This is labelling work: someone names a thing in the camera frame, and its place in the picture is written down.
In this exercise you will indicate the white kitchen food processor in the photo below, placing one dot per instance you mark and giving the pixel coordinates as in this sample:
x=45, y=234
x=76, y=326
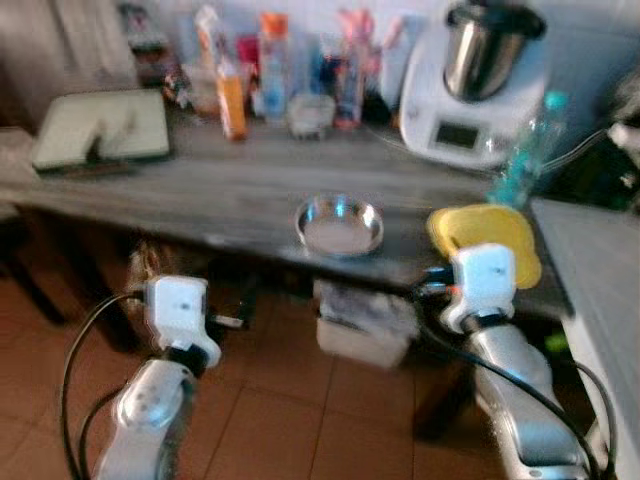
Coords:
x=470, y=110

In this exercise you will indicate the clear teal-capped water bottle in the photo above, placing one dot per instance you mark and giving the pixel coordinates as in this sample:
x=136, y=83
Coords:
x=525, y=155

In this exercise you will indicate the tall white orange food bag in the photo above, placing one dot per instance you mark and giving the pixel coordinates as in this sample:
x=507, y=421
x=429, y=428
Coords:
x=208, y=35

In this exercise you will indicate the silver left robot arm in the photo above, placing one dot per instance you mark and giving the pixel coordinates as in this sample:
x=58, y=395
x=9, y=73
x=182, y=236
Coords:
x=150, y=410

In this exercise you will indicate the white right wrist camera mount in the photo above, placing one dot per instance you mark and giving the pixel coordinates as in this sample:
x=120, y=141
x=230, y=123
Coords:
x=482, y=280

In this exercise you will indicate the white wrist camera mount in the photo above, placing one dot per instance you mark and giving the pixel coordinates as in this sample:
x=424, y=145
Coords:
x=482, y=280
x=180, y=305

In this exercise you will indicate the grey gridded side counter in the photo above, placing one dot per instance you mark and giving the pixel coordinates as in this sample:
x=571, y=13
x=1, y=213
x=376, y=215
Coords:
x=600, y=300

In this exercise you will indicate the pale green cutting board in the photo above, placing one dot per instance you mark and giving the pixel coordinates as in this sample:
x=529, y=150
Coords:
x=70, y=130

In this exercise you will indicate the round stainless steel plate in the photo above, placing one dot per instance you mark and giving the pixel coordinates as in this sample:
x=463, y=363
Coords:
x=340, y=228

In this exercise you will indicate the white plastic storage box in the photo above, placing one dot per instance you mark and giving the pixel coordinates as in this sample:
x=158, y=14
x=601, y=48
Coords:
x=365, y=330

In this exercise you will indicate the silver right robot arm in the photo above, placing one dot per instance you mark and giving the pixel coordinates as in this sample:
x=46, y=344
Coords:
x=520, y=400

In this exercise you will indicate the black bag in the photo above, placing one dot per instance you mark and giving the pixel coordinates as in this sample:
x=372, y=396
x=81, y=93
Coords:
x=600, y=175

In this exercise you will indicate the small clear glass container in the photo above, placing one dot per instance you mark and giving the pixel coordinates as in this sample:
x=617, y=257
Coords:
x=311, y=117

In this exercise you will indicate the pink food packet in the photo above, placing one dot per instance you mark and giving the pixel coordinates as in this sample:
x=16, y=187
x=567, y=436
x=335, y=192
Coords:
x=352, y=70

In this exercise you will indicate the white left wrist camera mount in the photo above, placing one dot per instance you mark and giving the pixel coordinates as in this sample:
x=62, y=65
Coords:
x=180, y=305

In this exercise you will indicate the clear orange-capped bottle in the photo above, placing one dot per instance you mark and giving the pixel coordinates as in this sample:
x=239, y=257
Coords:
x=273, y=70

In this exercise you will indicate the orange juice bottle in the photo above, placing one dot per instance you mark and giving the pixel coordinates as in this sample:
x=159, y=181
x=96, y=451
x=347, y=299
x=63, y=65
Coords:
x=232, y=105

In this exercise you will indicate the grey wooden table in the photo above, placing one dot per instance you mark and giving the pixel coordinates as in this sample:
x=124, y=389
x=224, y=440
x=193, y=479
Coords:
x=230, y=190

